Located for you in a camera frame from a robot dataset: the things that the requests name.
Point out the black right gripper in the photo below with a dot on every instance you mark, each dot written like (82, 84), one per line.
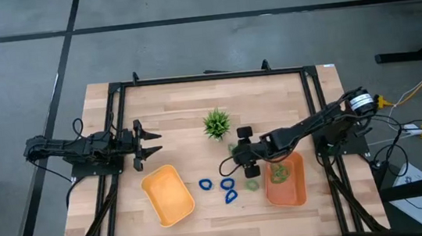
(251, 151)

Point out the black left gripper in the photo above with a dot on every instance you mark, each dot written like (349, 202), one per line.
(138, 145)

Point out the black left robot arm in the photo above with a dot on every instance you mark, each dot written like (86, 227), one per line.
(65, 149)

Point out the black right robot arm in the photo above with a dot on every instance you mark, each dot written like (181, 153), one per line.
(306, 127)

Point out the small artificial potted plant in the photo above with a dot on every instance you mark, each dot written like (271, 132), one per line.
(216, 124)

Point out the yellow plastic bin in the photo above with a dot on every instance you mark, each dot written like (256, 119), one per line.
(168, 195)

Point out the orange plastic bin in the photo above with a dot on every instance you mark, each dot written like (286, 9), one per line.
(295, 193)

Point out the white power strip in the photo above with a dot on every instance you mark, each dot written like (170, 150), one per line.
(412, 129)

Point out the white cardboard box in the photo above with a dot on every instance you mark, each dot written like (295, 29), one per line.
(420, 198)

